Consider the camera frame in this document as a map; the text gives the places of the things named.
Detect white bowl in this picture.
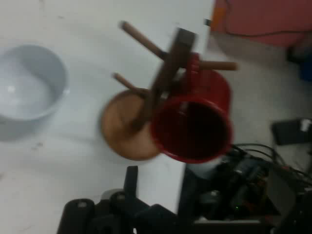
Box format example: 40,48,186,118
0,45,70,142

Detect red ceramic mug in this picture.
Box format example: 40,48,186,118
150,52,234,164

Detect black electronics with cables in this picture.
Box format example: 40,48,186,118
185,143,312,234

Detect thin black floor cable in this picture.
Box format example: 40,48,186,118
223,0,312,38

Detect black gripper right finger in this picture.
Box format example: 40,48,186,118
267,167,312,234

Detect red and orange floor mat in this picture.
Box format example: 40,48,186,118
210,0,312,47

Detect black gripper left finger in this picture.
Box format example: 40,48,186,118
57,165,176,234

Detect black flat box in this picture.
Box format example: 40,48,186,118
271,118,312,146

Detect wooden mug tree stand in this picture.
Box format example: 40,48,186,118
101,20,238,161

